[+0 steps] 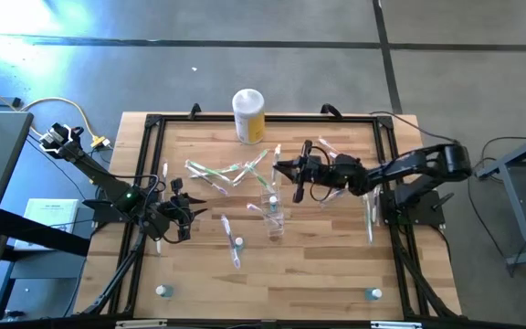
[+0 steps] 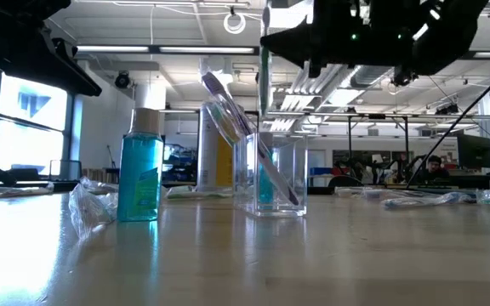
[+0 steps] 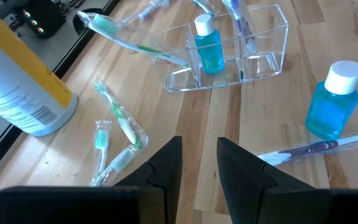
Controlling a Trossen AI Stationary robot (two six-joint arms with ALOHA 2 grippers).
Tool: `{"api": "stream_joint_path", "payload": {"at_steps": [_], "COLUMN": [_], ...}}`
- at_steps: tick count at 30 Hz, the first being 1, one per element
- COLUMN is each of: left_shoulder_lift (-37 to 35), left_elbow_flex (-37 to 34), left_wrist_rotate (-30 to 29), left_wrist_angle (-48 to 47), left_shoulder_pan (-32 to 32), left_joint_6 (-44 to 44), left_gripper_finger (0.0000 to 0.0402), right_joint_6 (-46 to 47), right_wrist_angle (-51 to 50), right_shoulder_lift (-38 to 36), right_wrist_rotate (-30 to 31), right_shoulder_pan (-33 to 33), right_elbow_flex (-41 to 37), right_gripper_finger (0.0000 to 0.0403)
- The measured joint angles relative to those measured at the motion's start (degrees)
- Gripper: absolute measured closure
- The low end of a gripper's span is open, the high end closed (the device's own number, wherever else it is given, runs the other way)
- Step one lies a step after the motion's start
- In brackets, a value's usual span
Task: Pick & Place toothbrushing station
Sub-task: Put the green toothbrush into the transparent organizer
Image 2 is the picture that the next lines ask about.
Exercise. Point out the black metal gantry frame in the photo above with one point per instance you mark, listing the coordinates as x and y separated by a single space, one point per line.
377 116

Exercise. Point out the toothbrush in clear wrapper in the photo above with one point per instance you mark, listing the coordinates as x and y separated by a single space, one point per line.
11 191

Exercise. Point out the person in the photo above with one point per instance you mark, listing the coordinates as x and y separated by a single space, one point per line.
434 172

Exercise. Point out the black aluminium table frame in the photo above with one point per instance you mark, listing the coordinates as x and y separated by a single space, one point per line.
64 185

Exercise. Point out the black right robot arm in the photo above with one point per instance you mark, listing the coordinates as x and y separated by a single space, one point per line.
440 34

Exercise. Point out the blue background machine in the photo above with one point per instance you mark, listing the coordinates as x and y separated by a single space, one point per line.
181 163

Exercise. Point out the black chair back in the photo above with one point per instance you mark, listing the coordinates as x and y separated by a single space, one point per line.
345 183

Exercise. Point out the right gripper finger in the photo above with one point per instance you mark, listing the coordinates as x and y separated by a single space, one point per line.
292 40

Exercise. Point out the black ceiling spotlight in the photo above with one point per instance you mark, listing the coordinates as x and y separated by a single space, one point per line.
122 81

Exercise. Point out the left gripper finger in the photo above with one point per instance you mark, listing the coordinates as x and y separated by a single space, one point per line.
66 72

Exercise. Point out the clear acrylic holder box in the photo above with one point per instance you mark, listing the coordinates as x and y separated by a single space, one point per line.
296 170

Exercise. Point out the black ceiling track light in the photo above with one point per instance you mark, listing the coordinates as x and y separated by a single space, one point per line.
404 78

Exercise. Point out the silver ventilation duct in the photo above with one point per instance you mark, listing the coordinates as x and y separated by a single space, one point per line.
368 76

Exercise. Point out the blue storage bin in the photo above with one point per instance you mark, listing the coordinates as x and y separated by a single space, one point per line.
321 171

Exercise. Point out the blue toothbrush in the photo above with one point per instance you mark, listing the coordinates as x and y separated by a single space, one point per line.
423 200

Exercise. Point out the white yellow wipes canister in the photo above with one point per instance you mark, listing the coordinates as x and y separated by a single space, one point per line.
211 161

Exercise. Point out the wooden shelf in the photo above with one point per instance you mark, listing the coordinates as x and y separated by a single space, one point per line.
94 174

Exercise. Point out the black computer monitor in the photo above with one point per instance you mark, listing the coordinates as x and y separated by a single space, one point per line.
474 151

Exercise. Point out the black background robot station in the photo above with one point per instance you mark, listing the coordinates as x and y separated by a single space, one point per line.
355 166

